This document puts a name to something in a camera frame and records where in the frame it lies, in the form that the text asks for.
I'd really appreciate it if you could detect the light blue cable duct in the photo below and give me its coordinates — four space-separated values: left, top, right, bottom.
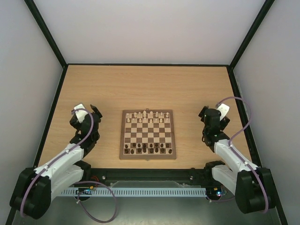
60 187 207 197

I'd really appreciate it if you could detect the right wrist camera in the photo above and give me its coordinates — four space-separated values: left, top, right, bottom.
216 103 230 120

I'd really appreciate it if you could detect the black aluminium frame rail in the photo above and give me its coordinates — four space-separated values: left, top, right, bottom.
22 167 272 186

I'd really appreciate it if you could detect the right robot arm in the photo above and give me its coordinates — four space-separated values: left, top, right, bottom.
198 104 276 214

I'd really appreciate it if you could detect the wooden chess board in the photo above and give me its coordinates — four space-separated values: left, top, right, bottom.
119 109 177 160

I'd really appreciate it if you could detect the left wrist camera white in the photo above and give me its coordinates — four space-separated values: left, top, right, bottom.
74 103 88 123

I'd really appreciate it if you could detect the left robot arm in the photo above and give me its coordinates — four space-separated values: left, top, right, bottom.
9 104 103 219

